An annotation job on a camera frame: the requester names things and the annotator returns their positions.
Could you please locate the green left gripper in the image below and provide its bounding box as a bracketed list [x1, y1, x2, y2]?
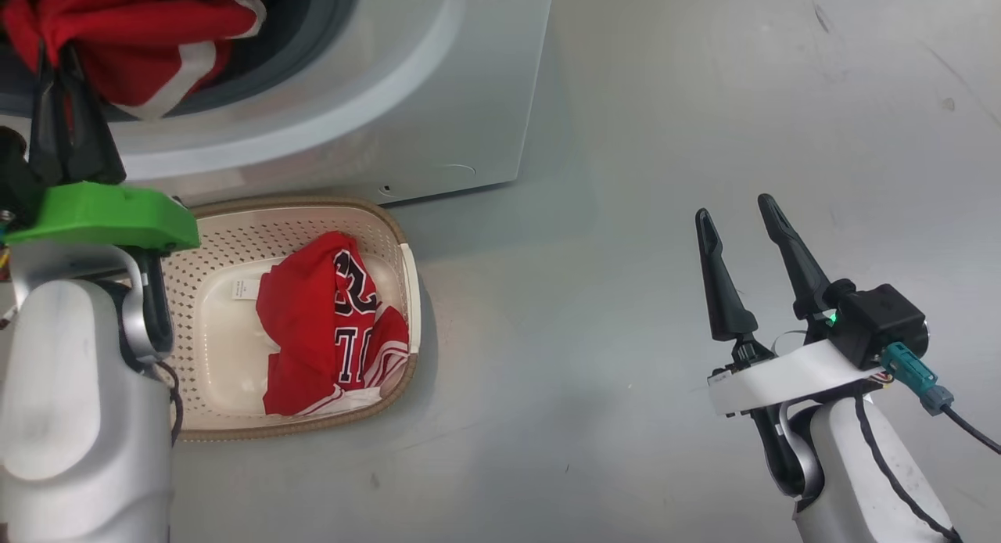
[4, 46, 200, 364]

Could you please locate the red garment with white stripe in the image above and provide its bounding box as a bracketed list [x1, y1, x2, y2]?
[0, 0, 267, 121]

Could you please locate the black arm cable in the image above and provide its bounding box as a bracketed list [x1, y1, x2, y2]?
[854, 394, 964, 543]
[152, 361, 185, 446]

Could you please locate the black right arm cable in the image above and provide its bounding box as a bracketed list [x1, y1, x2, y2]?
[854, 394, 964, 543]

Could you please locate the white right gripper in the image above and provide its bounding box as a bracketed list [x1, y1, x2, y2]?
[694, 193, 892, 498]

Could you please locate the white washing machine body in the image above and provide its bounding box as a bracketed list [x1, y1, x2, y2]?
[0, 0, 554, 207]

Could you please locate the cream perforated laundry basket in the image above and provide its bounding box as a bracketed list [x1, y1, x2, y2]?
[156, 197, 423, 441]

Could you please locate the teal plug right camera cable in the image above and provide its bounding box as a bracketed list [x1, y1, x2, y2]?
[880, 341, 1001, 455]

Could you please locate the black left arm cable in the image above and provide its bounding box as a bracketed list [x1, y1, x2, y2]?
[152, 361, 185, 446]

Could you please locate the red jersey with black letters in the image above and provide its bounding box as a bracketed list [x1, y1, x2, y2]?
[256, 230, 410, 416]

